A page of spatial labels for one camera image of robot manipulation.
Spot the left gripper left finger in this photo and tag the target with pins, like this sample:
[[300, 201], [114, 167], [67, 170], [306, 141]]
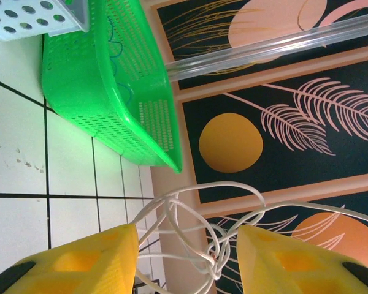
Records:
[[79, 266]]

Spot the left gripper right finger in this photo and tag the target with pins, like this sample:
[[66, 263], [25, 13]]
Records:
[[294, 269]]

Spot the green plastic basket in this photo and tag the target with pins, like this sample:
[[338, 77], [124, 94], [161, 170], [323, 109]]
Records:
[[79, 92]]

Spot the light blue plastic basket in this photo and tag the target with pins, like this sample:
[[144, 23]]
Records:
[[18, 18]]

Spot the aluminium frame post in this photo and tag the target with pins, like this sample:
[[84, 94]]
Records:
[[263, 50]]

